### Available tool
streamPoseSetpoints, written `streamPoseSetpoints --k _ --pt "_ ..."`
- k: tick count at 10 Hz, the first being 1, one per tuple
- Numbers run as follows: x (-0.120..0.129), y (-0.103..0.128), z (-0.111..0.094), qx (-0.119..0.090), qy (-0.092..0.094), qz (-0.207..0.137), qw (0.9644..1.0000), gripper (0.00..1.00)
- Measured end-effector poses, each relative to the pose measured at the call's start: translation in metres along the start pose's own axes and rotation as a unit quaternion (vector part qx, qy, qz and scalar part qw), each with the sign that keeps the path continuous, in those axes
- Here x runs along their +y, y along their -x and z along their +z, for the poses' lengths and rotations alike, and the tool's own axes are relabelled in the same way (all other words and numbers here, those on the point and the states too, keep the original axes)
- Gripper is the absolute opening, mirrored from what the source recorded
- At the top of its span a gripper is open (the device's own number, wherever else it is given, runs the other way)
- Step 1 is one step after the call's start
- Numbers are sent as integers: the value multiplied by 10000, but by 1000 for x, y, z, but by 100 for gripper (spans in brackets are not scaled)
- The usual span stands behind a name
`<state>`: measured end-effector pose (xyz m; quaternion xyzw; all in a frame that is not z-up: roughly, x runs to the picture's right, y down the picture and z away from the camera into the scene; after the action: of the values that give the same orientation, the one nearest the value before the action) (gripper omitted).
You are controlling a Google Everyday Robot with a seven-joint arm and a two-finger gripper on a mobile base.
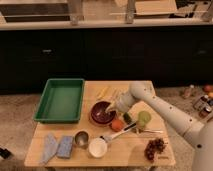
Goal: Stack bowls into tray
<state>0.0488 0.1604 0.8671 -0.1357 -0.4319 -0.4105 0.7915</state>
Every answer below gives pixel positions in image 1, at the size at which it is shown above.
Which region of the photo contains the grey blue cloth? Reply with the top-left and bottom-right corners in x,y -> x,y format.
40,133 -> 58,164

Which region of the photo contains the blue sponge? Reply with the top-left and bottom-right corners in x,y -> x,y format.
56,136 -> 73,159

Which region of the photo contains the dark cabinet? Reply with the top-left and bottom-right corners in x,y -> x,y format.
0,26 -> 213,94

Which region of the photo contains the green plastic cup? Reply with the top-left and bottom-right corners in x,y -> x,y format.
138,111 -> 151,127

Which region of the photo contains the orange tomato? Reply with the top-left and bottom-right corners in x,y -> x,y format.
111,119 -> 124,132

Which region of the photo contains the bunch of dark grapes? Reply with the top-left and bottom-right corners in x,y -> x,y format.
144,138 -> 166,162

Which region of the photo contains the yellow banana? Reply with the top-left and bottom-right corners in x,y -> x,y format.
97,86 -> 109,100

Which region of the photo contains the metal spoon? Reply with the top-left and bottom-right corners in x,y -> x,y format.
133,128 -> 163,133

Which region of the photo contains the small metal cup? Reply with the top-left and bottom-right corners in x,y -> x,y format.
74,131 -> 89,148

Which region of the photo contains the dark red bowl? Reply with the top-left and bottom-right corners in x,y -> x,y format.
90,101 -> 116,122

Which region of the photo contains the orange bowl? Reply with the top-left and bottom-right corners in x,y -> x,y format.
89,117 -> 114,127

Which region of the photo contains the green cucumber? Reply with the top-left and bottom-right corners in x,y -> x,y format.
123,113 -> 132,124

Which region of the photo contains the wooden table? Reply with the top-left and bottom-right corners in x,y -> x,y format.
24,81 -> 175,168

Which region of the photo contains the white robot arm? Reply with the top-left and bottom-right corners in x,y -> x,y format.
106,81 -> 213,171

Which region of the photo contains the green plastic tray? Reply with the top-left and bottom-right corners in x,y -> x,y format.
34,78 -> 84,124

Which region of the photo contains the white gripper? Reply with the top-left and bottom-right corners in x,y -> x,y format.
106,91 -> 136,113

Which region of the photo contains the black handled brush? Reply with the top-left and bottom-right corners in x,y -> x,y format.
123,122 -> 136,131

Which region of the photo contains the white measuring cup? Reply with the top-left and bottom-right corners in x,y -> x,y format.
88,128 -> 132,158

